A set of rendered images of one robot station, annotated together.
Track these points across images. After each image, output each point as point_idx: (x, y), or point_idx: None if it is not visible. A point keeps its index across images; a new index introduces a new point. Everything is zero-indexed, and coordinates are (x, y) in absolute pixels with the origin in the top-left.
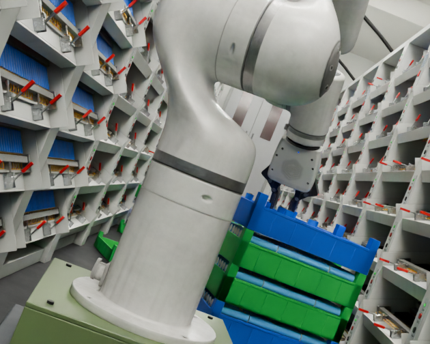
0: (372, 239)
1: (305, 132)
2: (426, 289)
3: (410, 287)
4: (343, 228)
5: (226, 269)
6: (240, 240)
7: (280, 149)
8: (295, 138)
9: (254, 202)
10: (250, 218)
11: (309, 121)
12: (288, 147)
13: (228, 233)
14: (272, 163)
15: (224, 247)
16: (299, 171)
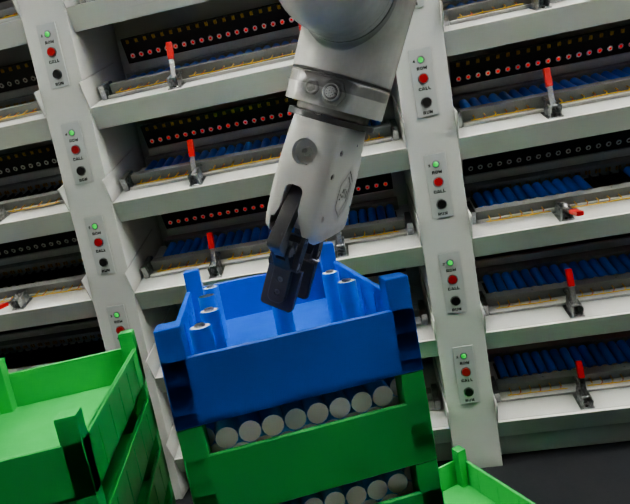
0: (331, 245)
1: (391, 87)
2: (91, 298)
3: (17, 320)
4: (199, 271)
5: (424, 480)
6: (424, 403)
7: (338, 159)
8: (378, 111)
9: (399, 307)
10: (418, 345)
11: (400, 55)
12: (348, 145)
13: (314, 434)
14: (324, 203)
15: (340, 464)
16: (349, 190)
